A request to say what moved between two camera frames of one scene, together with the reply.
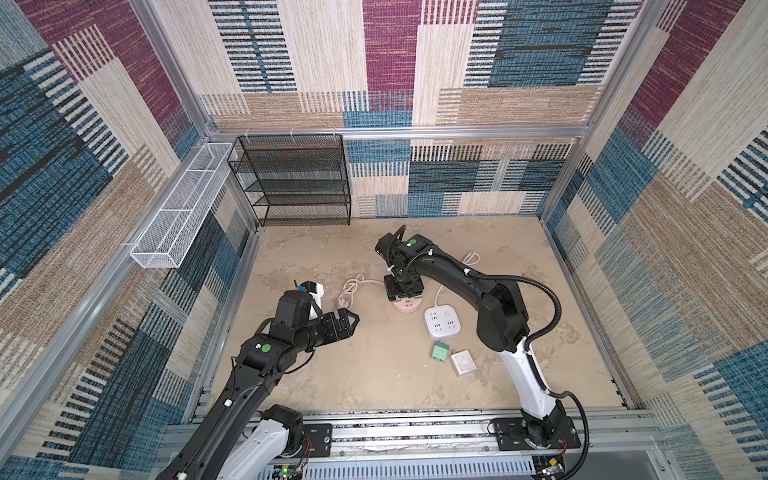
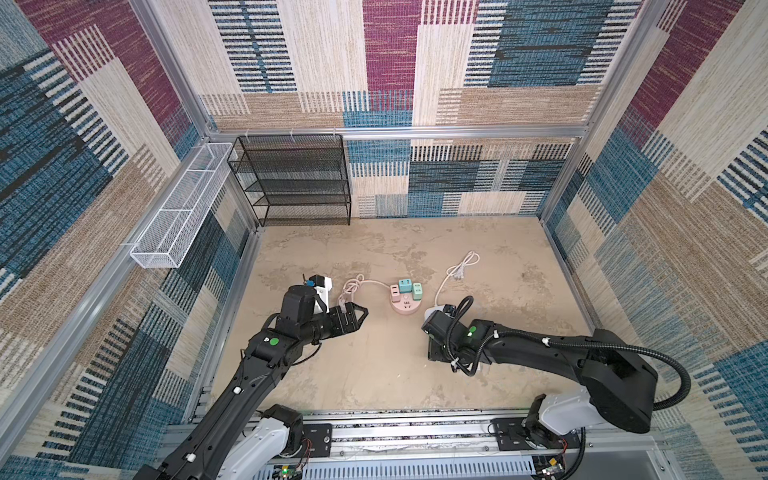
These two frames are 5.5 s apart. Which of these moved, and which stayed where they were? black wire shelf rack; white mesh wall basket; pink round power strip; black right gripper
Moved: black right gripper
Stayed: black wire shelf rack; white mesh wall basket; pink round power strip
